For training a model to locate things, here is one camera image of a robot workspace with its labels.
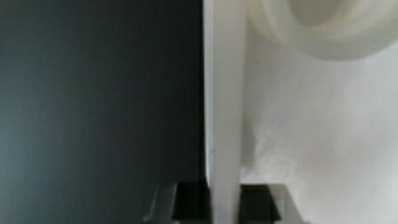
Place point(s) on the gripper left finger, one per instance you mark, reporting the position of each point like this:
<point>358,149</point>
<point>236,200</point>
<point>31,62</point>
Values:
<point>180,206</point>

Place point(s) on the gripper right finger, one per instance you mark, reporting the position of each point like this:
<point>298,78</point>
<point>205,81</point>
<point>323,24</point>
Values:
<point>268,205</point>

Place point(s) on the white square table top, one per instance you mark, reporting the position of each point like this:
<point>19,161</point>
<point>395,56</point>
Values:
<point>301,108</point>

